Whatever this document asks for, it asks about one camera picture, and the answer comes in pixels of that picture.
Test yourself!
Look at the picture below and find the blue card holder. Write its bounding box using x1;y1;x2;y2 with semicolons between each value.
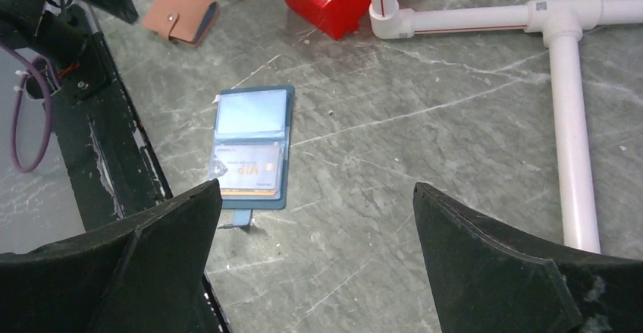
208;85;295;229

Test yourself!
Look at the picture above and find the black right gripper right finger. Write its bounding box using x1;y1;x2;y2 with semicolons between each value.
412;182;642;332

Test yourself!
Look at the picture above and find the gold VIP card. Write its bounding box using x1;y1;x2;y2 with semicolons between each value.
212;143;281;197

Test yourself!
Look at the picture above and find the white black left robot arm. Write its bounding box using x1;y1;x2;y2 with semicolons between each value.
1;0;139;104

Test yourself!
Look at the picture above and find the white PVC pipe frame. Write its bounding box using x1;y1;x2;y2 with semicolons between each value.
369;0;642;253

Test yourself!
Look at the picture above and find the tan closed card holder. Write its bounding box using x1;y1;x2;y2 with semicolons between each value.
142;0;219;47

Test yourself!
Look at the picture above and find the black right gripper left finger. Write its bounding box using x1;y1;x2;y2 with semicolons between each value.
1;180;222;332

